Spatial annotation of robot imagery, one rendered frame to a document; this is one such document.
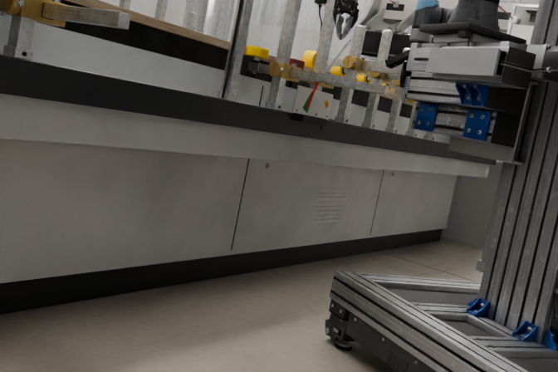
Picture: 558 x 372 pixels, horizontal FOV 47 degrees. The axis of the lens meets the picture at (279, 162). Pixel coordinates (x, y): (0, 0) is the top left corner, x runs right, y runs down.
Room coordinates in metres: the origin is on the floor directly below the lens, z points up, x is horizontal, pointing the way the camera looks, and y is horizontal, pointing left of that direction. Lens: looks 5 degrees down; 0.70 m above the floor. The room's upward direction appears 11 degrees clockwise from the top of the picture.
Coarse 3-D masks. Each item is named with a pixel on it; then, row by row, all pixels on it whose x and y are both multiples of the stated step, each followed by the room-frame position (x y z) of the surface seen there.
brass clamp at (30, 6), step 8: (8, 0) 1.38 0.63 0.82; (16, 0) 1.37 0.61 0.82; (24, 0) 1.39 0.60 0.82; (32, 0) 1.40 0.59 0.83; (40, 0) 1.42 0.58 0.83; (48, 0) 1.44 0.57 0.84; (8, 8) 1.38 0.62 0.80; (16, 8) 1.38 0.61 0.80; (24, 8) 1.39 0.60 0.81; (32, 8) 1.41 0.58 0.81; (40, 8) 1.42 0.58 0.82; (24, 16) 1.39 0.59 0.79; (32, 16) 1.41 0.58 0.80; (40, 16) 1.42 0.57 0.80; (48, 24) 1.49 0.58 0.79; (56, 24) 1.46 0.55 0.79; (64, 24) 1.48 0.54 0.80
